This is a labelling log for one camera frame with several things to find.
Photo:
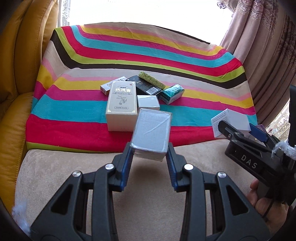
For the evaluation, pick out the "striped colourful cloth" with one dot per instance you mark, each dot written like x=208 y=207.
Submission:
x=68 y=109

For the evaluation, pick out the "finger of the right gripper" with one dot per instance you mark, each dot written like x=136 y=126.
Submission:
x=258 y=133
x=231 y=133

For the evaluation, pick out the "mustard leather armchair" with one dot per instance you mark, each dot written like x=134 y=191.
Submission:
x=25 y=33

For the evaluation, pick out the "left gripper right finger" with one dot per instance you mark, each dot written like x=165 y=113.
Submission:
x=215 y=208

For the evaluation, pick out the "person right hand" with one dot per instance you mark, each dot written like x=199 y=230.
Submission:
x=276 y=214

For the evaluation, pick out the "purple storage box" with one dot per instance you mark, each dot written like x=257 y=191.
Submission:
x=261 y=127

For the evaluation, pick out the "black barcode box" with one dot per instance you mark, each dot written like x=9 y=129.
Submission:
x=143 y=87

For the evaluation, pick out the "cream tall medicine box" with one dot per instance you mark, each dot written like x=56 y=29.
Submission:
x=121 y=111

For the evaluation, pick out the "small silver box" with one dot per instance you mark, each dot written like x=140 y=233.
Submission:
x=148 y=102

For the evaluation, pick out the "white cube box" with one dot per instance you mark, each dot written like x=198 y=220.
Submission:
x=236 y=119

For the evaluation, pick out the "white lace curtain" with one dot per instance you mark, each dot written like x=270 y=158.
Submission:
x=64 y=13

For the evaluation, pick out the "silver cube box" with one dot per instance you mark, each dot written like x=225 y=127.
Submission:
x=150 y=138

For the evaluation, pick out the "teal tissue pack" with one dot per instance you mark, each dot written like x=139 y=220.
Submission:
x=172 y=93

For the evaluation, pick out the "green sponge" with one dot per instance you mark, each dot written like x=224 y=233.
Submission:
x=151 y=80

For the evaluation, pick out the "gold white slim box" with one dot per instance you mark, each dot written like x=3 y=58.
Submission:
x=105 y=88

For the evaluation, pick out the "pink patterned curtain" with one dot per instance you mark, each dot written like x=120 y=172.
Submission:
x=262 y=36

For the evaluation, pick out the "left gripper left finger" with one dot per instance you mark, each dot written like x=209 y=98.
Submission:
x=82 y=208

